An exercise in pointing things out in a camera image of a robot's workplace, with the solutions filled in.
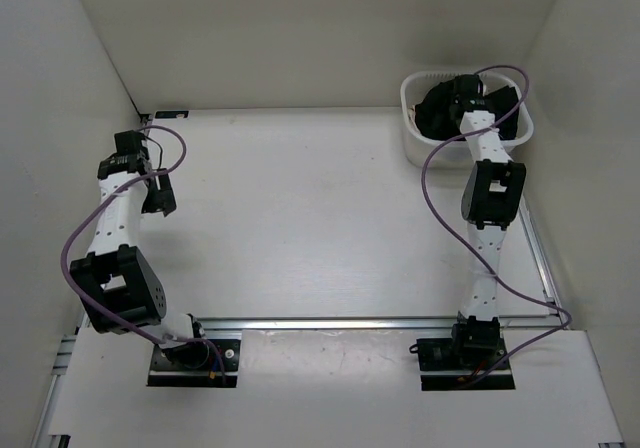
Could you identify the beige trousers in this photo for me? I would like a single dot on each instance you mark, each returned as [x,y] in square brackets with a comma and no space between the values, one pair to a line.
[411,112]

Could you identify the aluminium frame rail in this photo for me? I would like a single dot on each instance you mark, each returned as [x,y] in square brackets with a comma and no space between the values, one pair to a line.
[538,253]

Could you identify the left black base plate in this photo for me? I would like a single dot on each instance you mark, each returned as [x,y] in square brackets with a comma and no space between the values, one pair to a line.
[196,367]

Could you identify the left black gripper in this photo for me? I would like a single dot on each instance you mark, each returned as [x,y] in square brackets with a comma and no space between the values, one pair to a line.
[162,199]

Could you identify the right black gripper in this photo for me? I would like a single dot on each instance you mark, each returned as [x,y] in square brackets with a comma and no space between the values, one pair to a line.
[454,101]

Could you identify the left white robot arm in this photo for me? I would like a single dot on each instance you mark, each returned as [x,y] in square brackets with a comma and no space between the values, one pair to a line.
[117,286]

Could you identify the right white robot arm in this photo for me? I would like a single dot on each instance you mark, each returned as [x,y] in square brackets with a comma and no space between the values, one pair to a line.
[489,205]

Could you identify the black corner label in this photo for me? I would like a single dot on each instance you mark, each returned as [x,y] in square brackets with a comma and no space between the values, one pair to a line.
[171,114]

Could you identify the black trousers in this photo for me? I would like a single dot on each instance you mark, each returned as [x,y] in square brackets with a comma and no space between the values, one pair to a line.
[433,119]

